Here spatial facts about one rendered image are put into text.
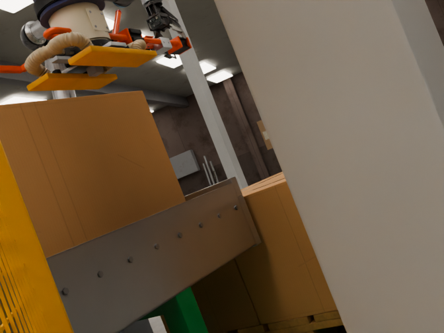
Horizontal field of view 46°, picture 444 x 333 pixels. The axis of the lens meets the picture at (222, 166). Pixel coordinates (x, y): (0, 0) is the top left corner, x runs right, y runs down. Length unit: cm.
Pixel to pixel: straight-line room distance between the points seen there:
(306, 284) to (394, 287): 109
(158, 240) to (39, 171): 31
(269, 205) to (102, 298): 66
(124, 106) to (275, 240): 59
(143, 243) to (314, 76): 77
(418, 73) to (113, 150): 105
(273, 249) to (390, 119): 116
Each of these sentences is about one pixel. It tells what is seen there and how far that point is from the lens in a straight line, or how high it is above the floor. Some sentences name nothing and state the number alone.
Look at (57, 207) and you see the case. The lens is 126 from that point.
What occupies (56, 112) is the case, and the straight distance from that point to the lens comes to 136.
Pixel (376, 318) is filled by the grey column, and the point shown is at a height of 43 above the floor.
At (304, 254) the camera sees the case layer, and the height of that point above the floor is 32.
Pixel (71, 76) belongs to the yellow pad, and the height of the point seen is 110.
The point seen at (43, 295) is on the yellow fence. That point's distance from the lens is 90.
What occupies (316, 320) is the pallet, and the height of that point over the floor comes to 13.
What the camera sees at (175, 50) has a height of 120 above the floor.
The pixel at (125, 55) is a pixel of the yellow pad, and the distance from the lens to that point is 175.
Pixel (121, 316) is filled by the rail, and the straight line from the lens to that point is 112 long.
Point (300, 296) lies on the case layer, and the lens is 163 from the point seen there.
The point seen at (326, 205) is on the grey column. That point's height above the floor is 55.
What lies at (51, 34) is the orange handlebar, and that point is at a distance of 173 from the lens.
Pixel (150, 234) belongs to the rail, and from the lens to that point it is 122.
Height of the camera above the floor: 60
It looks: 2 degrees up
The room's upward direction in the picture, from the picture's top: 22 degrees counter-clockwise
